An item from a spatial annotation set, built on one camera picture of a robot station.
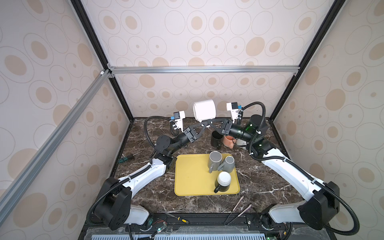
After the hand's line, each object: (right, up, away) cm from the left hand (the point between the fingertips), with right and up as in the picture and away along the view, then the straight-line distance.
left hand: (211, 127), depth 59 cm
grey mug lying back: (+13, -21, +28) cm, 37 cm away
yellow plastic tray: (-8, -29, +29) cm, 42 cm away
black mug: (+8, -7, +39) cm, 40 cm away
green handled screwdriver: (-49, -18, +38) cm, 64 cm away
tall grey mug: (+5, -18, +25) cm, 31 cm away
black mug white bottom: (+8, -28, +19) cm, 35 cm away
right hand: (-1, +1, +4) cm, 4 cm away
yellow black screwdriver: (-15, -45, +16) cm, 50 cm away
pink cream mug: (+15, -8, +38) cm, 42 cm away
